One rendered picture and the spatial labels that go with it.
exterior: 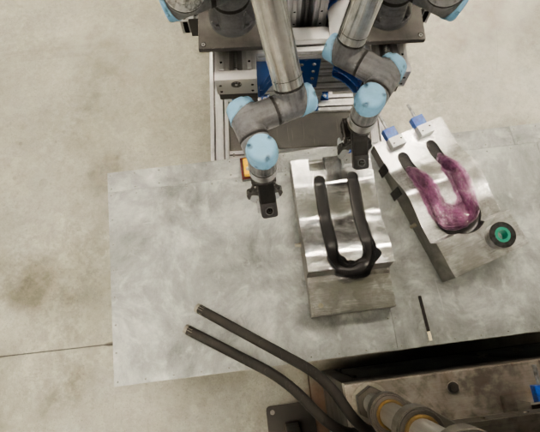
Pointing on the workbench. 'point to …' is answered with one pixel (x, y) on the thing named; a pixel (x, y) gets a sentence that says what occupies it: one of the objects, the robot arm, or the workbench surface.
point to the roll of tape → (501, 235)
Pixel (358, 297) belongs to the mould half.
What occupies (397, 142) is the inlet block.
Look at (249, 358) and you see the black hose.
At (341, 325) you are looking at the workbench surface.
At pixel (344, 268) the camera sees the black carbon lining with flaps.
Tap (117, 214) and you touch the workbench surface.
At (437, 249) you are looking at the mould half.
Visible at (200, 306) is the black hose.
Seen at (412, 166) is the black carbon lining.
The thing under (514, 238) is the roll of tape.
